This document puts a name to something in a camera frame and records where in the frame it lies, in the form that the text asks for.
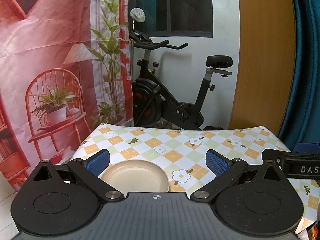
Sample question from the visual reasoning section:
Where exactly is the teal curtain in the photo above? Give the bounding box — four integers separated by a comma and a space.
279, 0, 319, 151

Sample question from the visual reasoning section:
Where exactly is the beige round plate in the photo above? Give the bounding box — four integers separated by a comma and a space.
100, 160, 170, 195

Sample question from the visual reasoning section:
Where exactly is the checkered floral tablecloth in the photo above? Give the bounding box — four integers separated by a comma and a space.
71, 122, 320, 234

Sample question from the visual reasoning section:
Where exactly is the wooden door panel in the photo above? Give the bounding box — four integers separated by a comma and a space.
229, 0, 296, 134

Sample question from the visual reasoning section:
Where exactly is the black exercise bike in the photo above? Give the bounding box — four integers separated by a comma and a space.
130, 30, 233, 130

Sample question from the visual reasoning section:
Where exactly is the red printed backdrop cloth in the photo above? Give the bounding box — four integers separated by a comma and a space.
1, 0, 133, 190

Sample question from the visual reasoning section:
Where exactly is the dark window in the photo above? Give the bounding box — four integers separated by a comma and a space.
129, 0, 213, 37

